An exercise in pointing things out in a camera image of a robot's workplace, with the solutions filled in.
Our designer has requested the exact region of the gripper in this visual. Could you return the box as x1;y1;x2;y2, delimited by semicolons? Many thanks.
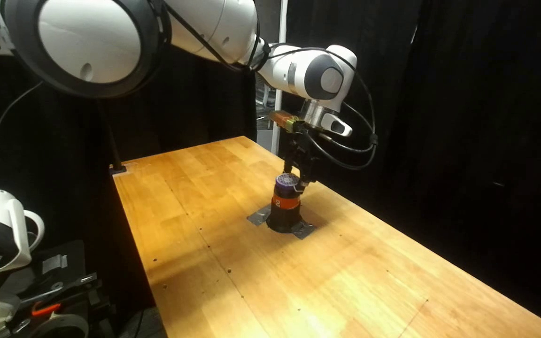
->
282;123;322;193

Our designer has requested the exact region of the white pole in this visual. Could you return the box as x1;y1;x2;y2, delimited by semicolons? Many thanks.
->
270;0;289;155

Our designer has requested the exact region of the grey tape patch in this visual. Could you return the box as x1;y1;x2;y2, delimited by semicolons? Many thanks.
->
247;204;317;240

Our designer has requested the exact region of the black curtain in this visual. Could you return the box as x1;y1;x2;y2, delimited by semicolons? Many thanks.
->
280;0;541;331

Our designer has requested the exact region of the stand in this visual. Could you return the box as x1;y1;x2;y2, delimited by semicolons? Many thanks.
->
96;98;128;176

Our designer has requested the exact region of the black equipment case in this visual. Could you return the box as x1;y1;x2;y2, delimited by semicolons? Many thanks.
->
0;239;117;338

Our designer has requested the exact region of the roll of tape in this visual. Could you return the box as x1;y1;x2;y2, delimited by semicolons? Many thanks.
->
29;313;90;338

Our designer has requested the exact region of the white headset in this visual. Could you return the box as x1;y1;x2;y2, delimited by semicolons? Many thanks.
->
0;188;46;325

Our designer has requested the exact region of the grey cable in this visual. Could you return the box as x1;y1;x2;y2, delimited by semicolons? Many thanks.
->
0;81;45;170

